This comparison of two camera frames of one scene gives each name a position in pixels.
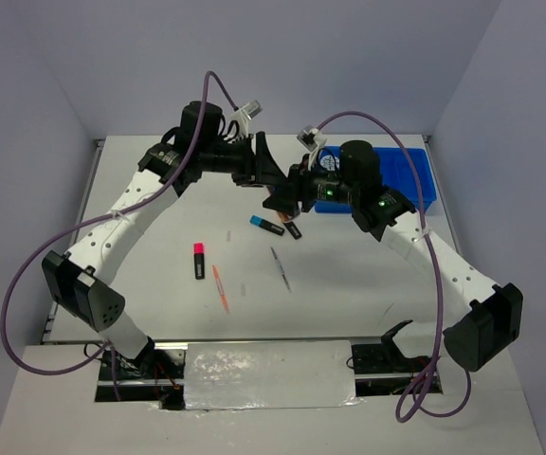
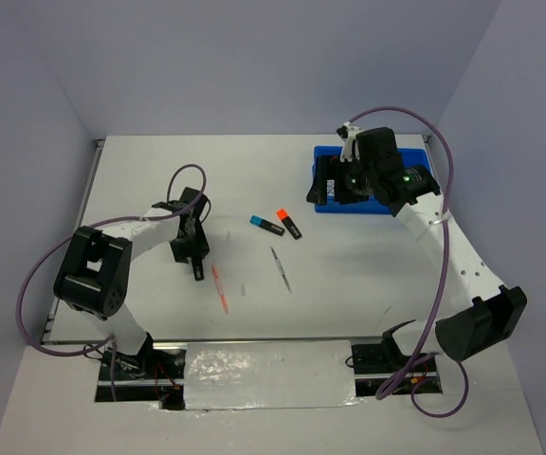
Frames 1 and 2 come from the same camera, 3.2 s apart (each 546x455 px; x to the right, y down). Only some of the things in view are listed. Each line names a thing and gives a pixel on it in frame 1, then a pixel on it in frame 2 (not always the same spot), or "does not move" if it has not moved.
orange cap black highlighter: (286, 220) does not move
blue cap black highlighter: (266, 225) does not move
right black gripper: (298, 187) → (332, 169)
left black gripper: (260, 170) → (200, 246)
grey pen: (281, 270) does not move
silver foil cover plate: (268, 374) does not move
